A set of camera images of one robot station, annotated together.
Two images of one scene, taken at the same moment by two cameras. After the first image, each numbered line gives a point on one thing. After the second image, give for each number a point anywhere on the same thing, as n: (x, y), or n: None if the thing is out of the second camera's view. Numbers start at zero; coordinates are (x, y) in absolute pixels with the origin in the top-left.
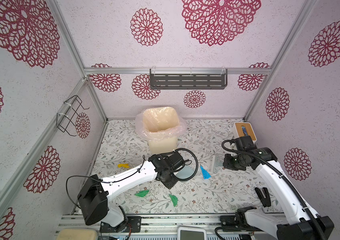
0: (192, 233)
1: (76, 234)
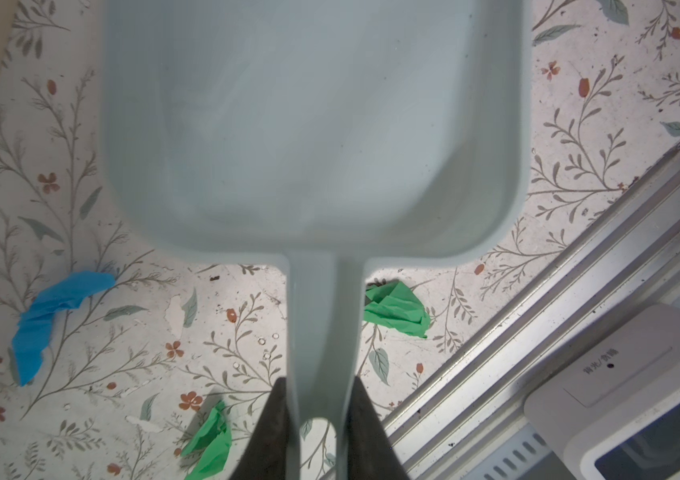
0: (641, 399)
1: None
